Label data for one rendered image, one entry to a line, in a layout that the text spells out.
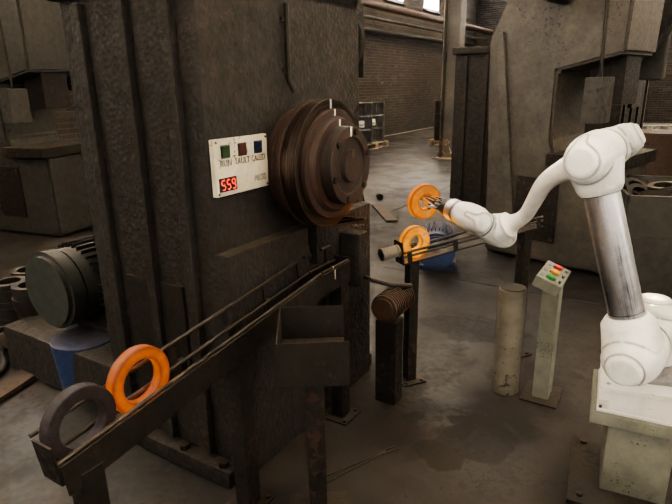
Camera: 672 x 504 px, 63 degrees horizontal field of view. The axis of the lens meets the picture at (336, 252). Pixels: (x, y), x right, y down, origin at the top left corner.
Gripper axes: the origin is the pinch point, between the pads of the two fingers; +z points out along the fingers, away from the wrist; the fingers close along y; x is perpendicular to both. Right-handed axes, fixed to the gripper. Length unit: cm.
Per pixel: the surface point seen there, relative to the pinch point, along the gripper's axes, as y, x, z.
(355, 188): -40.2, 11.0, -14.9
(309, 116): -59, 38, -17
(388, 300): -22.1, -40.2, -10.9
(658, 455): 29, -66, -104
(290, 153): -67, 27, -20
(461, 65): 235, 48, 307
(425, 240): 5.1, -21.8, 4.9
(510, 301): 31, -44, -26
